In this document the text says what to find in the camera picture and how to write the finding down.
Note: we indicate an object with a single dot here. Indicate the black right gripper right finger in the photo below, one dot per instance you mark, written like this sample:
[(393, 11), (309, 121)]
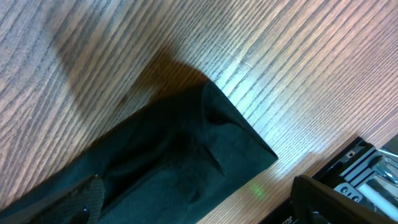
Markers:
[(309, 195)]

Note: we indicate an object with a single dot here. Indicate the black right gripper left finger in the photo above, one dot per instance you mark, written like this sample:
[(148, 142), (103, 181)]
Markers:
[(80, 202)]

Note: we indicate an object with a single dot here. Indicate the black t-shirt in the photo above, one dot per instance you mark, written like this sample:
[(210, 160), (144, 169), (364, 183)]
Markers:
[(173, 161)]

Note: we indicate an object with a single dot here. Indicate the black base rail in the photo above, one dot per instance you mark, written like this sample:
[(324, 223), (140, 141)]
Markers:
[(361, 172)]

